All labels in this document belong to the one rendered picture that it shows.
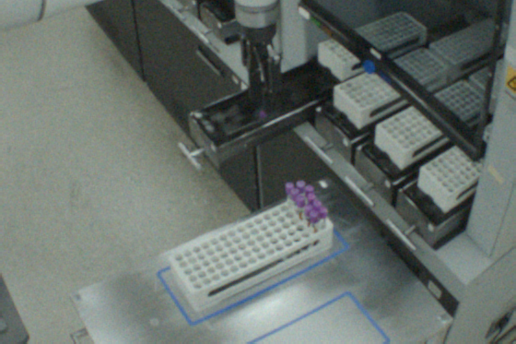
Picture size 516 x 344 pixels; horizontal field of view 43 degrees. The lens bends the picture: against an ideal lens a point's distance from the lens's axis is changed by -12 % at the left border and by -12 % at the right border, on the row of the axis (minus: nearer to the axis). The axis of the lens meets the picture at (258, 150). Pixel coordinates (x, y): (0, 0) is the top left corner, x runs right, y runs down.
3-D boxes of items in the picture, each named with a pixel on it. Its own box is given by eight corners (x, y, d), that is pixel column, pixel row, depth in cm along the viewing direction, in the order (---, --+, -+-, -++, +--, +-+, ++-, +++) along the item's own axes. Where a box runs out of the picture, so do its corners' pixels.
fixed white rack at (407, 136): (461, 98, 169) (463, 78, 165) (486, 121, 163) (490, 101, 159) (372, 147, 159) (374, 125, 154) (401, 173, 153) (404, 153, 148)
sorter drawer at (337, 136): (493, 42, 197) (497, 19, 190) (524, 67, 188) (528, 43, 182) (299, 138, 171) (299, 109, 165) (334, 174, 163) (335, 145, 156)
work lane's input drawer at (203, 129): (405, 41, 198) (407, 15, 191) (438, 65, 189) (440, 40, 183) (174, 144, 172) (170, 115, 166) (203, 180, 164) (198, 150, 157)
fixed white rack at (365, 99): (422, 65, 179) (423, 46, 174) (447, 87, 172) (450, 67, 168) (332, 108, 168) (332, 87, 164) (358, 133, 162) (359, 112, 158)
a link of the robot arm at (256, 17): (263, -19, 147) (264, 3, 152) (226, -6, 144) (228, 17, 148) (287, -1, 142) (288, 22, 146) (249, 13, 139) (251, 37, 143)
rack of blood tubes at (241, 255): (306, 213, 144) (306, 192, 140) (334, 245, 138) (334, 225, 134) (171, 275, 135) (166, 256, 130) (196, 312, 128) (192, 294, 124)
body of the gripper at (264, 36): (285, 21, 146) (286, 56, 152) (262, 4, 151) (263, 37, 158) (253, 33, 143) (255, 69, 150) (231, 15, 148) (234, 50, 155)
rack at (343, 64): (403, 29, 190) (403, 10, 186) (426, 47, 184) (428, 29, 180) (317, 64, 180) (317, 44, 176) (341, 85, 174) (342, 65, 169)
